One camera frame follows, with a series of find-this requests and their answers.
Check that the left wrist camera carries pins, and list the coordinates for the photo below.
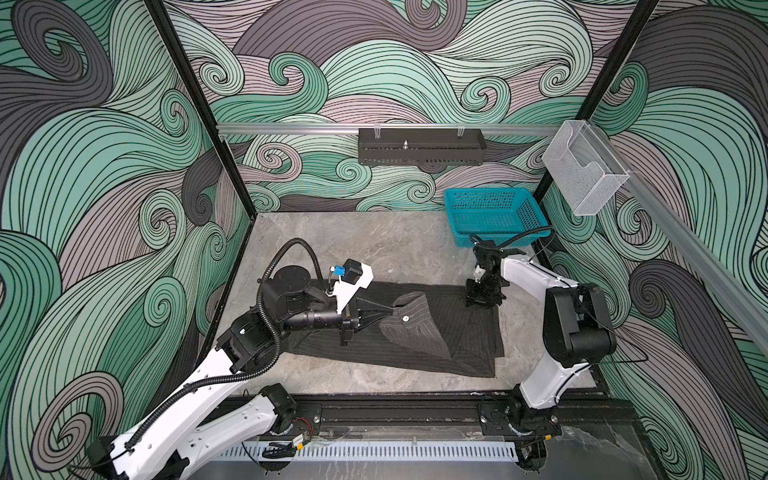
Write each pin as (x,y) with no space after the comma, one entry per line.
(351,277)

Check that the aluminium back wall rail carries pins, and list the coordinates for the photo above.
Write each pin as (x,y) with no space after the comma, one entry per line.
(305,128)

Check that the aluminium wall rail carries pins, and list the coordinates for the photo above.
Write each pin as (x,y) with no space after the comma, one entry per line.
(670,201)
(305,128)

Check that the white slotted cable duct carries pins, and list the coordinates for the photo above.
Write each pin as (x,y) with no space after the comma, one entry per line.
(368,451)

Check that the clear plastic wall bin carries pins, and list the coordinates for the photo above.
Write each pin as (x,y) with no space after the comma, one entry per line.
(585,167)

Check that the right black frame post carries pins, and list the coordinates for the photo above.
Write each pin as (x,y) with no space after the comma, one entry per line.
(617,57)

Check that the black perforated wall tray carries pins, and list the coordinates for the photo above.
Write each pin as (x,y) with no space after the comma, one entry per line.
(431,148)

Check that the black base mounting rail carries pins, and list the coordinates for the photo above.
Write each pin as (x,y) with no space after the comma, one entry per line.
(490,413)

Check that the teal plastic basket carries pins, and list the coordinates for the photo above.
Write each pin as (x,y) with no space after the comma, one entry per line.
(510,217)

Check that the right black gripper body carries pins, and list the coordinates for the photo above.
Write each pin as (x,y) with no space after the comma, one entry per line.
(484,292)

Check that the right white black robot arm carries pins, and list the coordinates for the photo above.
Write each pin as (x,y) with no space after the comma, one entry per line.
(577,330)

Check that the dark pinstriped long sleeve shirt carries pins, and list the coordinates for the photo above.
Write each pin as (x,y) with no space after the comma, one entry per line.
(433,329)

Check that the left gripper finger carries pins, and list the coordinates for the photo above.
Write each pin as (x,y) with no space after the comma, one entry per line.
(366,305)
(371,321)

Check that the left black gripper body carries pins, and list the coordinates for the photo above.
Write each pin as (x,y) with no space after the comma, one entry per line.
(344,322)

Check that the aluminium right wall rail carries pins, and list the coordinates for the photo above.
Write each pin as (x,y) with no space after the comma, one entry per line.
(670,201)

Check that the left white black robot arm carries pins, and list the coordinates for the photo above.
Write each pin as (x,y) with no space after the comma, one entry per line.
(173,441)

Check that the black frame post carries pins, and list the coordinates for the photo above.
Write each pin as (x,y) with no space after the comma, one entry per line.
(617,57)
(174,47)

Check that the left black frame post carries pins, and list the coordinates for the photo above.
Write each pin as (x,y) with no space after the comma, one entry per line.
(174,47)

